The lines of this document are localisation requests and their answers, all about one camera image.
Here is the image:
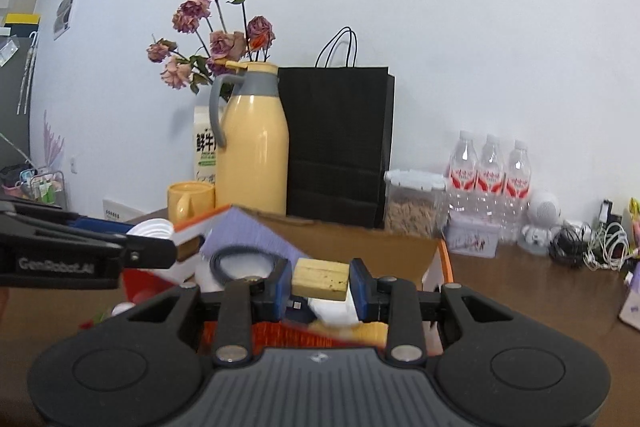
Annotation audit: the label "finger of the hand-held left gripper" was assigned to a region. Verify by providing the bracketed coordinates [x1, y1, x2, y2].
[120, 234, 179, 269]
[0, 200, 135, 235]

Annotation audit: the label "wooden block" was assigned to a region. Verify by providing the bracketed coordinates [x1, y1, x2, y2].
[291, 258, 350, 302]

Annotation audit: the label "tangled black cables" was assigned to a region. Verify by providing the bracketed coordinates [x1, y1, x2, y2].
[548, 221, 594, 269]

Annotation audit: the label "red label water bottle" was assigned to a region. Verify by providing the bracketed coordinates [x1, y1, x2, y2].
[502, 139, 532, 244]
[446, 130, 479, 214]
[477, 134, 506, 216]

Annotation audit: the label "yellow green packet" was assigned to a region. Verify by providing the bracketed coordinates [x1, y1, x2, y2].
[627, 196, 640, 259]

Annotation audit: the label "black paper bag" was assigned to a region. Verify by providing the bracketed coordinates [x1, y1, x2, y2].
[277, 26, 396, 230]

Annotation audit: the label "purple tissue pack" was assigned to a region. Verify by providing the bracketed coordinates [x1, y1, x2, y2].
[618, 257, 640, 333]

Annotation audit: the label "clear lidded food container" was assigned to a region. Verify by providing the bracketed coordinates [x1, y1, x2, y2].
[383, 169, 447, 239]

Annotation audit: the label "white board with sticker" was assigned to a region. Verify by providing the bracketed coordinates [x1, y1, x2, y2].
[102, 198, 144, 224]

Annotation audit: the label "tangled white cables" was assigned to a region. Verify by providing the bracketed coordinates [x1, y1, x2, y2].
[584, 221, 632, 271]

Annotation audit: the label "white robot figurine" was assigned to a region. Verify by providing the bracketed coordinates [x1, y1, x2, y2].
[517, 190, 564, 257]

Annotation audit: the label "red cardboard box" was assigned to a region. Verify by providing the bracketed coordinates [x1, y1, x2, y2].
[80, 204, 455, 356]

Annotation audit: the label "yellow mug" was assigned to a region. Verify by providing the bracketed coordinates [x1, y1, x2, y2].
[167, 181, 217, 226]

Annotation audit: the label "dried pink roses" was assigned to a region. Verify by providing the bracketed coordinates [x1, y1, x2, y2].
[146, 0, 277, 96]

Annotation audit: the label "blue woven cloth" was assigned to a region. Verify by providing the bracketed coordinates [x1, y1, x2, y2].
[199, 207, 312, 269]

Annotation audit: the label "yellow thermos jug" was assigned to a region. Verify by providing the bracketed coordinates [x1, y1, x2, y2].
[208, 61, 290, 219]

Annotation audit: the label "white milk carton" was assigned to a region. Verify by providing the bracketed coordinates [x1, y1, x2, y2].
[193, 105, 229, 186]

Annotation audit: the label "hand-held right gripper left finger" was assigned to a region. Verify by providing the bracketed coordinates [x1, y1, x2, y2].
[127, 261, 293, 367]

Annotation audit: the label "purple plant wall sticker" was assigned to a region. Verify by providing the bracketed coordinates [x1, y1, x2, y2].
[42, 109, 66, 174]

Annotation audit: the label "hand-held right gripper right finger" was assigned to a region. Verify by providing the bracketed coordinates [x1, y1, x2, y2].
[349, 258, 516, 365]

